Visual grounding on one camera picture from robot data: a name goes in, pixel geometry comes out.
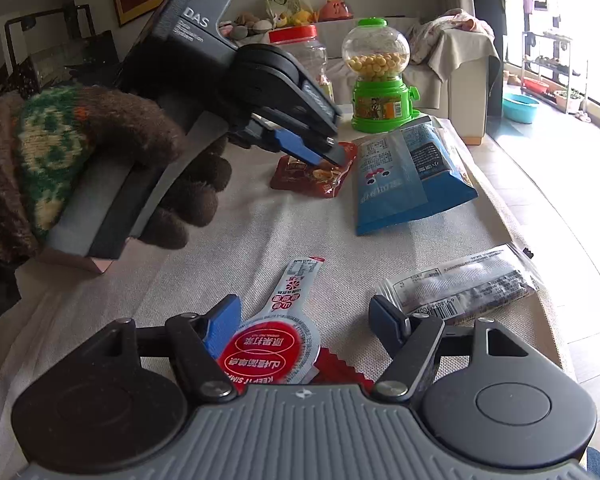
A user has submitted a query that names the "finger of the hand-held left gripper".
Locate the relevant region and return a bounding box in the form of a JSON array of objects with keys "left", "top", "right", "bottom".
[
  {"left": 230, "top": 116, "right": 326, "bottom": 167},
  {"left": 260, "top": 111, "right": 352, "bottom": 167}
]

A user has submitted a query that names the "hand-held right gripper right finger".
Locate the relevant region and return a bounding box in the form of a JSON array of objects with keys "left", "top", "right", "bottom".
[{"left": 369, "top": 295, "right": 561, "bottom": 404}]

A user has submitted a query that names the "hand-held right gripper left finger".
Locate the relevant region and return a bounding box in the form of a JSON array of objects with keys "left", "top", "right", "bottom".
[{"left": 50, "top": 295, "right": 242, "bottom": 404}]

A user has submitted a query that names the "dark red snack packet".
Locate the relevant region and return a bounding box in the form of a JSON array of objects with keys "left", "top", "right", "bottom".
[{"left": 270, "top": 141, "right": 359, "bottom": 199}]

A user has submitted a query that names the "red and white jelly pouch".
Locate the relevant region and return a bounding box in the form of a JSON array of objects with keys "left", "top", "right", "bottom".
[{"left": 216, "top": 256, "right": 327, "bottom": 386}]

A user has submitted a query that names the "blue snack bag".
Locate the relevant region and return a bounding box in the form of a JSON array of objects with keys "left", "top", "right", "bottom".
[{"left": 352, "top": 121, "right": 479, "bottom": 237}]

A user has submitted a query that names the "clear cereal bar packet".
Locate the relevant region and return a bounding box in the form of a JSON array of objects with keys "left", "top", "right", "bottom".
[{"left": 374, "top": 244, "right": 542, "bottom": 322}]

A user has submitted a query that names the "pink cardboard box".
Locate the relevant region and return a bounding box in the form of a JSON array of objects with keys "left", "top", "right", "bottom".
[{"left": 44, "top": 245, "right": 115, "bottom": 276}]

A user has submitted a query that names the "person's left hand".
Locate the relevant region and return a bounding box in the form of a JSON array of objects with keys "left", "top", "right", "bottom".
[{"left": 0, "top": 85, "right": 233, "bottom": 266}]

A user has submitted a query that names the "grey plush toy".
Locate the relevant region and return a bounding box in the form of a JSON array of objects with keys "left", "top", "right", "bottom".
[{"left": 225, "top": 10, "right": 271, "bottom": 38}]

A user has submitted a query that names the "green gumball machine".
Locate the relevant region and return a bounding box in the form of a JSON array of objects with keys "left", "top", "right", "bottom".
[{"left": 341, "top": 17, "right": 423, "bottom": 134}]

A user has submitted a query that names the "beige tablecloth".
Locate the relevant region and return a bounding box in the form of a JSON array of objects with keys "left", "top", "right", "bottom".
[{"left": 0, "top": 110, "right": 578, "bottom": 461}]

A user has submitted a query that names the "plastic jar with red lid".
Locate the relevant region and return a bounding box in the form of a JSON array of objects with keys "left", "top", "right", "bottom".
[{"left": 267, "top": 25, "right": 336, "bottom": 103}]

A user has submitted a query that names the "white and green shopping bag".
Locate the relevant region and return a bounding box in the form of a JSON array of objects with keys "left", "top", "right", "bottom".
[{"left": 265, "top": 0, "right": 313, "bottom": 26}]

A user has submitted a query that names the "orange plush toy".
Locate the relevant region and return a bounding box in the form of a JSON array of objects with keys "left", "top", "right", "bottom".
[{"left": 319, "top": 0, "right": 355, "bottom": 22}]

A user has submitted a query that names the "dark fish tank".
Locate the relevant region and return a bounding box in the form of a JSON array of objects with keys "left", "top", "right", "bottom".
[{"left": 0, "top": 4, "right": 118, "bottom": 101}]

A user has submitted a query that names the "grey covered sofa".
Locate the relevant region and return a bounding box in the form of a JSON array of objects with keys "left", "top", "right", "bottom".
[{"left": 220, "top": 10, "right": 501, "bottom": 138}]

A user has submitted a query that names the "floral cloth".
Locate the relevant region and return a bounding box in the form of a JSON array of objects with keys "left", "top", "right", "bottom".
[{"left": 410, "top": 7, "right": 496, "bottom": 81}]

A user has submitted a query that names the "blue plastic basin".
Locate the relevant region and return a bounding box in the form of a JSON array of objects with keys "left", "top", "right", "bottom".
[{"left": 502, "top": 92, "right": 541, "bottom": 125}]

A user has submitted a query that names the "metal shoe rack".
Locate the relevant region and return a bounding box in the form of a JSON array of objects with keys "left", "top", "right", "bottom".
[{"left": 521, "top": 30, "right": 590, "bottom": 111}]

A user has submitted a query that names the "small potted plant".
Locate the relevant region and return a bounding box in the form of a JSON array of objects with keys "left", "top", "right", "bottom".
[{"left": 554, "top": 89, "right": 583, "bottom": 113}]

